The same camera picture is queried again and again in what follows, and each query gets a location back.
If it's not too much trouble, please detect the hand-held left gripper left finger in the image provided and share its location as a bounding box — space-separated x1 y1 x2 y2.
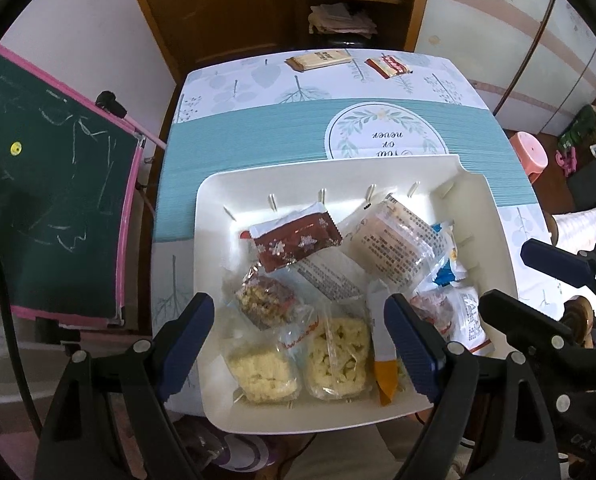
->
38 291 215 480

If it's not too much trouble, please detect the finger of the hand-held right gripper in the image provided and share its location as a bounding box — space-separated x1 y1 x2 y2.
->
521 239 596 291
479 289 596 366

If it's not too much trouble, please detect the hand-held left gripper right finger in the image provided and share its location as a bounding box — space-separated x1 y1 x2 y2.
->
384 293 561 480

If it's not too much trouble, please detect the orange white sachet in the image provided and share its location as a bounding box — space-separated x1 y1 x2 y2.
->
367 282 403 407

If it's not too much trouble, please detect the yellow rice cracker packet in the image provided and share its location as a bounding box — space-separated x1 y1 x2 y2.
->
225 327 303 405
300 315 373 401

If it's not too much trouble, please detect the brown nut cracker packet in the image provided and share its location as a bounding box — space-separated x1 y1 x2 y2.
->
235 267 309 331

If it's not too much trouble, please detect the round brown cake packet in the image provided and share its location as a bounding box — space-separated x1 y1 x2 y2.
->
340 194 453 286

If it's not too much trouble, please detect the dark red snack packet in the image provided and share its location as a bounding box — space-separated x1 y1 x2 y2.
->
240 204 343 273

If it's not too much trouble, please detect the white plastic tray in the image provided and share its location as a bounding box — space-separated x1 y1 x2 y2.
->
194 154 519 435

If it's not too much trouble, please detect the white checked cloth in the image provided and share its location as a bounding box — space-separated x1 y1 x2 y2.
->
550 210 596 253

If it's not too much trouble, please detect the wooden chair knob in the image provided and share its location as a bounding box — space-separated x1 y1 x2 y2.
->
565 297 596 346

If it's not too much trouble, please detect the blue yellow snack packet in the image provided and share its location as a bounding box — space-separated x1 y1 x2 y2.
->
428 222 471 291

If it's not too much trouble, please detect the clear blue snack packet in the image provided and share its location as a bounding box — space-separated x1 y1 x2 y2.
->
288 252 373 306

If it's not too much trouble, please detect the pink plastic stool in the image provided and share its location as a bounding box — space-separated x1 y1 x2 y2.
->
508 131 549 177

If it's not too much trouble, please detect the beige cloth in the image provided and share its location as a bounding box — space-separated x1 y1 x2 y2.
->
278 422 409 480

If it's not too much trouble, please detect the pink green toy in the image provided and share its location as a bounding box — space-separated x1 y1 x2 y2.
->
555 105 596 176

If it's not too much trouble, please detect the pink framed chalkboard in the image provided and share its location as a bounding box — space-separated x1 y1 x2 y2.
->
0 45 146 331

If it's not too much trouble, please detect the teal floral tablecloth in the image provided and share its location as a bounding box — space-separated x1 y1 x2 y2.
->
150 50 553 421

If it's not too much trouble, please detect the pale wardrobe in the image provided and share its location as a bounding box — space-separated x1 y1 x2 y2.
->
413 0 596 136

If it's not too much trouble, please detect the black easel clamp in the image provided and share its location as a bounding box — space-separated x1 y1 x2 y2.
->
95 91 129 120

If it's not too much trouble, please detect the red white snack packet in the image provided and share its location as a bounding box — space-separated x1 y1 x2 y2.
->
365 54 413 81

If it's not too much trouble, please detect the brown wooden shelf unit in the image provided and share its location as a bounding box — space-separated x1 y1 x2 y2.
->
290 0 436 53

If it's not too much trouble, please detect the beige snack bar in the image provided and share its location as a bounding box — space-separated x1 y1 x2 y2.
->
285 50 353 73

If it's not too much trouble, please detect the folded cloth pile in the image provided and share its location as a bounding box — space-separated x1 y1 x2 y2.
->
308 2 379 37

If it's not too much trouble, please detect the brown wooden door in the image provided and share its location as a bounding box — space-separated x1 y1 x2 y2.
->
123 0 299 68

